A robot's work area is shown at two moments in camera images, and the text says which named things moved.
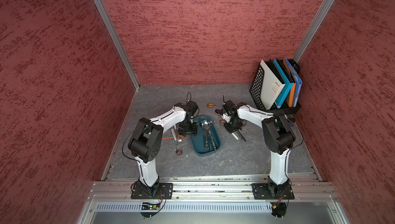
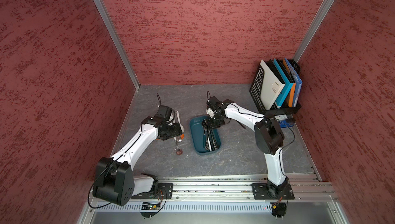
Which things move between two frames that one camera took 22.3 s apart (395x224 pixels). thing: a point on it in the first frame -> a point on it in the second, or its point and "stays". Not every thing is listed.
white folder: (271, 85) stays
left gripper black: (193, 131) -> (177, 131)
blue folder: (298, 84) stays
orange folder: (293, 86) stays
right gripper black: (232, 130) -> (212, 125)
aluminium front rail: (121, 191) stays
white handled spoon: (236, 137) -> (210, 147)
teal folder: (287, 88) stays
